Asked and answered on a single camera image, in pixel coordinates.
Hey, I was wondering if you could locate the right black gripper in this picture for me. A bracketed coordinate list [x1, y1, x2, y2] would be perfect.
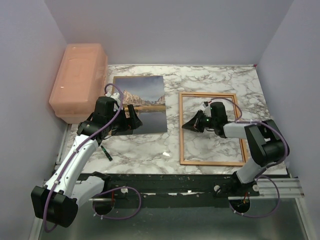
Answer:
[182, 109, 217, 134]

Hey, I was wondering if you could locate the small black green connector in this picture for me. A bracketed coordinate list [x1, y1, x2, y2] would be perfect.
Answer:
[100, 145, 113, 162]

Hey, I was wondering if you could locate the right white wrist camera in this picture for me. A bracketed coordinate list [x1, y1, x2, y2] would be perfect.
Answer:
[202, 101, 211, 117]

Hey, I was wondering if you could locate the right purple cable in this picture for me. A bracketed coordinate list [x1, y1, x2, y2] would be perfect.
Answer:
[207, 97, 291, 218]

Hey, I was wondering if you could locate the pink translucent plastic box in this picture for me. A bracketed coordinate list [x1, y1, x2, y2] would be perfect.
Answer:
[49, 43, 108, 124]

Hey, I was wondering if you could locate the orange wooden picture frame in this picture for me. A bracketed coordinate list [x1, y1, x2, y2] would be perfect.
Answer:
[178, 92, 249, 167]

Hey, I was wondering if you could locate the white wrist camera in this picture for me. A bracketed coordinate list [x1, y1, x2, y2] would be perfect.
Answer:
[202, 101, 211, 117]
[104, 92, 121, 111]

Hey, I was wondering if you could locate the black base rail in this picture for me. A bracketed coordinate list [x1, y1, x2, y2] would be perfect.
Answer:
[92, 172, 259, 209]

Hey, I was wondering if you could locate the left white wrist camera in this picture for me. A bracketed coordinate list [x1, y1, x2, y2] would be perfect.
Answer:
[104, 92, 121, 111]

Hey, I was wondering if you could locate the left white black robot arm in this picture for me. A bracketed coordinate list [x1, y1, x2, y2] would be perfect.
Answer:
[31, 93, 142, 228]

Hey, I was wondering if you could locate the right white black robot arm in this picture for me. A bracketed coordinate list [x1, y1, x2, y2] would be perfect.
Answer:
[181, 100, 290, 196]

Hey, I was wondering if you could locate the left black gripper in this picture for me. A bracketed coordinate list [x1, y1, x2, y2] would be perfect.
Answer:
[107, 104, 143, 133]

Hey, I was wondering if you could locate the mountain landscape photo print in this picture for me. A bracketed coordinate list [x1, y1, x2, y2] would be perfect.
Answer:
[113, 75, 168, 136]

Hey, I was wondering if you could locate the purple cable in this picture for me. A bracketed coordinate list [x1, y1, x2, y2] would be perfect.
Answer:
[42, 83, 125, 233]
[207, 97, 291, 218]

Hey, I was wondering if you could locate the aluminium extrusion rail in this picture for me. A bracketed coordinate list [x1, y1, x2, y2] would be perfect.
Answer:
[37, 124, 305, 226]

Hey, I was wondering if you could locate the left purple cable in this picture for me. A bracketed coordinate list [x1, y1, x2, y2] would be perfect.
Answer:
[42, 83, 125, 233]

